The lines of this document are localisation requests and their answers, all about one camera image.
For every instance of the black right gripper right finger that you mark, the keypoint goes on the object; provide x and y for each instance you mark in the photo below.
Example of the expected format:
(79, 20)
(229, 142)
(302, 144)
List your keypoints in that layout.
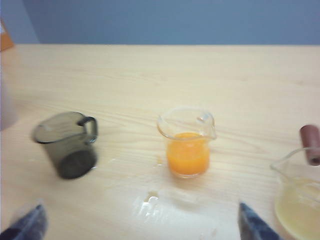
(252, 225)

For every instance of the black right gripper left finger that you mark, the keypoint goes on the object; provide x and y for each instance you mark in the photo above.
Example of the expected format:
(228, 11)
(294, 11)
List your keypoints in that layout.
(27, 225)

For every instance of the clear glass measuring cup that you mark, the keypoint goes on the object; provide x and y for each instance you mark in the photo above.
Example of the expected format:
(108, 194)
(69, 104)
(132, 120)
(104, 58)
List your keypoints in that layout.
(187, 155)

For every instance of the smoky grey measuring cup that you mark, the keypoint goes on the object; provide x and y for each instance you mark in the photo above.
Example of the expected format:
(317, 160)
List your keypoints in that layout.
(72, 155)

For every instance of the orange background box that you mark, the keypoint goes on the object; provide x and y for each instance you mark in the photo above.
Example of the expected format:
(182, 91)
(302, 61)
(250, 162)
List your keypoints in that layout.
(6, 41)

